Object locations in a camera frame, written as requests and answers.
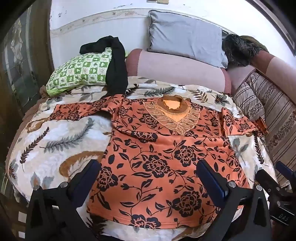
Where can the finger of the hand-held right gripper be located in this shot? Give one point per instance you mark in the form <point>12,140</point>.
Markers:
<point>286,172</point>
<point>268,182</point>

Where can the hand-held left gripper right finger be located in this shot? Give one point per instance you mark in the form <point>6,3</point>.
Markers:
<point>211,183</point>

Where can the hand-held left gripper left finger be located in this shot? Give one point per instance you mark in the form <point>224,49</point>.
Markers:
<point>90,174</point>

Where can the orange floral shirt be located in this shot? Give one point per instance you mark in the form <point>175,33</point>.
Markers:
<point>159,162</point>

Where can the leaf print blanket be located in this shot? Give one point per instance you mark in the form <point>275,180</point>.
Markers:
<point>57,143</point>

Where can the striped brown blanket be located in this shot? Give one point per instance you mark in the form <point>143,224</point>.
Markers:
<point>277,111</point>

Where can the striped brown pillow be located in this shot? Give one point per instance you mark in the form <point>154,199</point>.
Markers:
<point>249,102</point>

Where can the green patterned pillow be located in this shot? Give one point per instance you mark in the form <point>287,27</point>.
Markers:
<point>76,71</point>

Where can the pink bolster pillow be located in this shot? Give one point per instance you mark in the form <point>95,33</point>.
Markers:
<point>175,69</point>
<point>275,67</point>

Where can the black garment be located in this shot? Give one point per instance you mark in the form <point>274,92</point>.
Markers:
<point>116,69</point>

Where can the patterned glass door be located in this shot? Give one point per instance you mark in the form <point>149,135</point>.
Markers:
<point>20,64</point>

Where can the dark furry cushion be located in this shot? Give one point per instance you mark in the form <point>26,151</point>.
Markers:
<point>240,49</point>

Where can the olive cloth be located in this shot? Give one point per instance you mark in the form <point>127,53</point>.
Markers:
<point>256,41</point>

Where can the grey pillow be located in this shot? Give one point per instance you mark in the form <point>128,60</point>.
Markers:
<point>187,40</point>

